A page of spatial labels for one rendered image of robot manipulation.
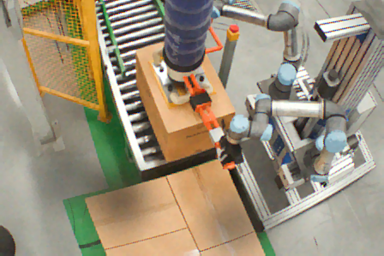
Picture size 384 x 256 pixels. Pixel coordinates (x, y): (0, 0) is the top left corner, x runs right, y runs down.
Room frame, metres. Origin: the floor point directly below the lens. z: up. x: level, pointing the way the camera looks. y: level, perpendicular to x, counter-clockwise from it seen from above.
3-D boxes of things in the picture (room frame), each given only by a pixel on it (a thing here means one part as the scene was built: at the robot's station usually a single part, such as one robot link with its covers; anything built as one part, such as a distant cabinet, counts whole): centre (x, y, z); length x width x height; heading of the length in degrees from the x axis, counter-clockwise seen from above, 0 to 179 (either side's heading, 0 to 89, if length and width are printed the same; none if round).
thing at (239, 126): (0.92, -0.21, 1.50); 0.09 x 0.08 x 0.11; 88
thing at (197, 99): (1.21, -0.03, 1.20); 0.10 x 0.08 x 0.06; 120
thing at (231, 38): (1.92, -0.19, 0.50); 0.07 x 0.07 x 1.00; 29
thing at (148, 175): (1.17, -0.04, 0.48); 0.70 x 0.03 x 0.15; 119
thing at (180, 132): (1.41, 0.08, 0.87); 0.60 x 0.40 x 0.40; 30
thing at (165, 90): (1.37, 0.17, 1.10); 0.34 x 0.10 x 0.05; 30
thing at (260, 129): (0.94, -0.31, 1.50); 0.11 x 0.11 x 0.08; 88
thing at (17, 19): (1.37, 1.12, 1.62); 0.20 x 0.05 x 0.30; 29
